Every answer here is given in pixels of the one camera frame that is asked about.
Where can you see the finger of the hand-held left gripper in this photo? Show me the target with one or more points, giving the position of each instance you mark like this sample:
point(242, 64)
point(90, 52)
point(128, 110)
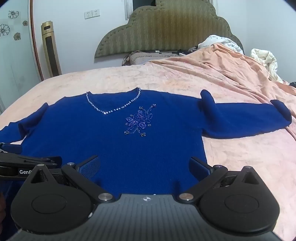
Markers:
point(11, 148)
point(53, 160)

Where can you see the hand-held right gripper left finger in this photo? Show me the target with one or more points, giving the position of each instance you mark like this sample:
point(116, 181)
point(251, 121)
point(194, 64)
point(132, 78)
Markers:
point(89, 167)

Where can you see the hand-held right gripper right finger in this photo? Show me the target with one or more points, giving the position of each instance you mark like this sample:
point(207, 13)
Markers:
point(198, 167)

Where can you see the blue beaded sweater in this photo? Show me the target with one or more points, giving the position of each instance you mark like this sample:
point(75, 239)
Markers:
point(138, 150)

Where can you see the dark clothes on pillow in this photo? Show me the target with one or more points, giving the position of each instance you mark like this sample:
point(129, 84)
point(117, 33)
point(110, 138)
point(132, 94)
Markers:
point(187, 51)

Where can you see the dark clothes pile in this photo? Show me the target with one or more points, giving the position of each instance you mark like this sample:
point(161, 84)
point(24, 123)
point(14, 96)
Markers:
point(292, 84)

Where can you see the pink fleece blanket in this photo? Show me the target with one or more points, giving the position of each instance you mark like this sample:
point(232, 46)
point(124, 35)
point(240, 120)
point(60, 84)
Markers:
point(97, 78)

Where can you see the peach wrinkled bedsheet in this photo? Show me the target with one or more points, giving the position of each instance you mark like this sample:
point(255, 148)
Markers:
point(219, 69)

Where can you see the gold tower air conditioner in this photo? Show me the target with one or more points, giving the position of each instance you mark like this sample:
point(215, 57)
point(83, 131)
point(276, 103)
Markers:
point(51, 51)

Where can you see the brown patterned pillow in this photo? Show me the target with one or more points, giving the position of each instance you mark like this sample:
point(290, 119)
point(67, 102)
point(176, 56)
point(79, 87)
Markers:
point(141, 58)

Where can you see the cream puffy jacket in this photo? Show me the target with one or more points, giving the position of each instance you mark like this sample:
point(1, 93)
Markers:
point(266, 60)

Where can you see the white printed quilt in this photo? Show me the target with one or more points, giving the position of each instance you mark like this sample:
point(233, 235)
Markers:
point(222, 41)

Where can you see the outlined flower sticker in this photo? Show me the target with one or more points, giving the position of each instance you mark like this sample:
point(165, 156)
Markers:
point(13, 14)

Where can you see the olive padded headboard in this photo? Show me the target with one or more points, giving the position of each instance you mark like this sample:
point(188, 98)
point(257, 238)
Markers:
point(166, 30)

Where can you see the window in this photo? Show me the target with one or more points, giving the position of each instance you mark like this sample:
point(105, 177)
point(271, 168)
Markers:
point(141, 7)

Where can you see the glass door with copper frame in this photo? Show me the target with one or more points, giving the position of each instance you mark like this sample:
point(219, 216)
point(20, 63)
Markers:
point(16, 60)

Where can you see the white wall socket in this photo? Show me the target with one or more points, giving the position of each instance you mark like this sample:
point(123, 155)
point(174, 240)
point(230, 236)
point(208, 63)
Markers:
point(88, 15)
point(96, 13)

